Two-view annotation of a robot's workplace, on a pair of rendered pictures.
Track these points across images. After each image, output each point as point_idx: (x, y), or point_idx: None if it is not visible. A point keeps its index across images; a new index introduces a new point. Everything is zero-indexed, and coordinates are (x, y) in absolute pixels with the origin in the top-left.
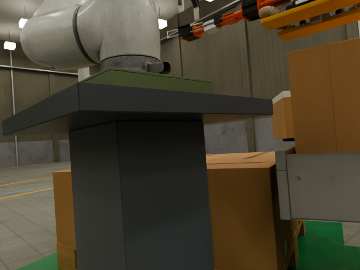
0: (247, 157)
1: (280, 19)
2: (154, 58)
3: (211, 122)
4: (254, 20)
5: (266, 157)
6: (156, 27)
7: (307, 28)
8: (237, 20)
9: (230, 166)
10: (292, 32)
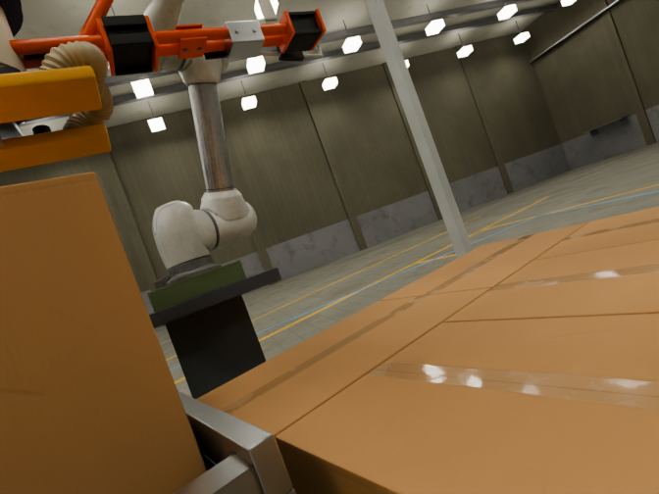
0: (421, 368)
1: (71, 156)
2: (167, 270)
3: (186, 315)
4: (142, 44)
5: (345, 402)
6: (158, 247)
7: (9, 119)
8: (179, 47)
9: (265, 366)
10: (56, 112)
